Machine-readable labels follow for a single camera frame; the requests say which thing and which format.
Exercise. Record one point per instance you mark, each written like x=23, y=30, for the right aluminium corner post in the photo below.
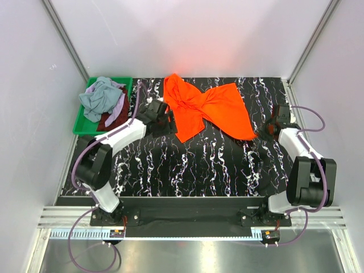
x=319, y=29

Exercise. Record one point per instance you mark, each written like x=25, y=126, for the left aluminium corner post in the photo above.
x=61, y=30

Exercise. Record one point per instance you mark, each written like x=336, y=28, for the lilac t shirt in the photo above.
x=116, y=109

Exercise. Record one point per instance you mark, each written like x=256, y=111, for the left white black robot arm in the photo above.
x=92, y=166

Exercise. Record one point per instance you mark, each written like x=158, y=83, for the white slotted cable duct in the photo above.
x=112, y=235

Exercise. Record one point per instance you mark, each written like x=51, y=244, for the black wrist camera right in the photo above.
x=281, y=116

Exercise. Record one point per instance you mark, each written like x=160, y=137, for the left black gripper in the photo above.
x=170, y=128

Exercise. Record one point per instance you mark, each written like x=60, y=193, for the dark red t shirt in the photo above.
x=108, y=123

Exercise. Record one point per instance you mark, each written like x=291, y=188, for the orange t shirt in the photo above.
x=223, y=106

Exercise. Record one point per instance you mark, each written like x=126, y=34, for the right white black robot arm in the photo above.
x=311, y=181

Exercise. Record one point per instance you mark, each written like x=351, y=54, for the aluminium corner post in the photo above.
x=319, y=29
x=61, y=30

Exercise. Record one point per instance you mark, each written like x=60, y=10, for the grey-blue t shirt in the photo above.
x=99, y=98

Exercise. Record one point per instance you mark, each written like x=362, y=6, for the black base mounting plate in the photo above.
x=164, y=229

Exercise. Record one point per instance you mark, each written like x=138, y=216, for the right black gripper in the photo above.
x=269, y=137

